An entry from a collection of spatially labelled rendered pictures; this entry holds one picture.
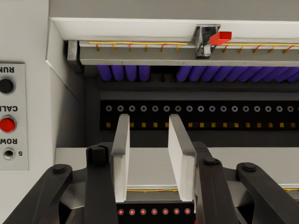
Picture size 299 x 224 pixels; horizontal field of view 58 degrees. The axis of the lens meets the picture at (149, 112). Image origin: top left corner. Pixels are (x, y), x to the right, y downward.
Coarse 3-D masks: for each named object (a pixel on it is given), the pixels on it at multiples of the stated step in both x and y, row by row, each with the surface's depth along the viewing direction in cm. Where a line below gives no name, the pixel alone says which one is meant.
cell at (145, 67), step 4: (140, 68) 40; (144, 68) 39; (148, 68) 39; (140, 72) 41; (144, 72) 40; (148, 72) 41; (140, 76) 43; (144, 76) 42; (148, 76) 43; (144, 80) 44
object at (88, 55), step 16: (80, 48) 35; (96, 48) 35; (112, 48) 35; (128, 48) 35; (144, 48) 35; (160, 48) 35; (176, 48) 35; (192, 48) 36; (224, 48) 35; (240, 48) 35; (256, 48) 35; (272, 48) 35; (288, 48) 35; (96, 64) 36; (112, 64) 36; (128, 64) 36; (144, 64) 36; (160, 64) 36; (176, 64) 36; (192, 64) 37; (208, 64) 37; (224, 64) 37; (240, 64) 37; (256, 64) 37; (272, 64) 37; (288, 64) 37
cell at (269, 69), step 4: (260, 68) 41; (264, 68) 40; (268, 68) 39; (272, 68) 39; (256, 72) 42; (260, 72) 41; (264, 72) 41; (268, 72) 41; (252, 76) 44; (256, 76) 43; (260, 76) 42; (252, 80) 45; (256, 80) 44
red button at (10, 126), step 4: (4, 120) 30; (8, 120) 30; (12, 120) 30; (0, 124) 30; (4, 124) 30; (8, 124) 30; (12, 124) 30; (4, 128) 30; (8, 128) 30; (12, 128) 30
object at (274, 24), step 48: (96, 0) 30; (144, 0) 31; (192, 0) 31; (240, 0) 31; (288, 0) 31; (48, 48) 29; (144, 96) 48; (192, 96) 48; (240, 96) 49; (288, 96) 49
